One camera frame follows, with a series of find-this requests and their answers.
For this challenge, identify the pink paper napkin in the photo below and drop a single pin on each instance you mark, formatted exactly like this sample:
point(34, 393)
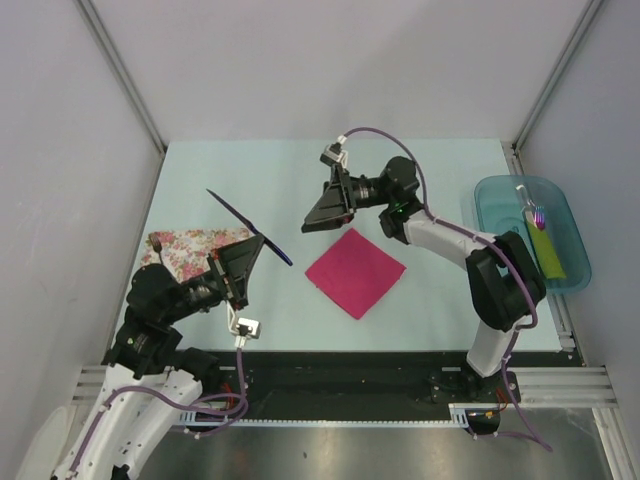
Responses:
point(355, 274)

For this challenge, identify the floral tray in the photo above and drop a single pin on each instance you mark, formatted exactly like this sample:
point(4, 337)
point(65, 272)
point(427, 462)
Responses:
point(185, 251)

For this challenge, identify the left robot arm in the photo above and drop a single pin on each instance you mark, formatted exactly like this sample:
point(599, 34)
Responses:
point(148, 382)

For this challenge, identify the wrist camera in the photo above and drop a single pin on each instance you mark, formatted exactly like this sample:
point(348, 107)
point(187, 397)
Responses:
point(242, 329)
point(335, 153)

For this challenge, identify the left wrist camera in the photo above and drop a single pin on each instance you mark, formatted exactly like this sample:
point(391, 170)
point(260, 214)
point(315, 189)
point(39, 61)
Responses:
point(242, 329)

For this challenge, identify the aluminium frame rail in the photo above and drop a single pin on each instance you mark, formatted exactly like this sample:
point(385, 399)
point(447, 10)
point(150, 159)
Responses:
point(555, 387)

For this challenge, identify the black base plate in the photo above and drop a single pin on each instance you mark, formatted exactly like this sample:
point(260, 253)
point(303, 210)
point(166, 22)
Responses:
point(337, 386)

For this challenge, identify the iridescent fork in bin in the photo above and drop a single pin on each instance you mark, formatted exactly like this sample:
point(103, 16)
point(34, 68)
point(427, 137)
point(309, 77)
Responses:
point(539, 218)

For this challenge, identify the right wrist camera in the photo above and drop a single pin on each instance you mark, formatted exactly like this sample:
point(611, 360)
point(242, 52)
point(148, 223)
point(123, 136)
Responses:
point(335, 153)

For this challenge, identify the teal plastic bin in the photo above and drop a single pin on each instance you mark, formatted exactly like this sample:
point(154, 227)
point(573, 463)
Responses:
point(498, 210)

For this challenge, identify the silver utensil in bin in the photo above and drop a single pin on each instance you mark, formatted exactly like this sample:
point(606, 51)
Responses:
point(528, 206)

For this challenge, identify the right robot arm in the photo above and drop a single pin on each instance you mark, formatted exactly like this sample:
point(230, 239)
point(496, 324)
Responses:
point(504, 282)

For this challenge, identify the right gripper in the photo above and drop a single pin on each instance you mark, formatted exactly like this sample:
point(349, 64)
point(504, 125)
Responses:
point(337, 200)

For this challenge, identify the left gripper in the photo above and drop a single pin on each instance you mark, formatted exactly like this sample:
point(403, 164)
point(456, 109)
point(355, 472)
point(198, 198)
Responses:
point(239, 259)

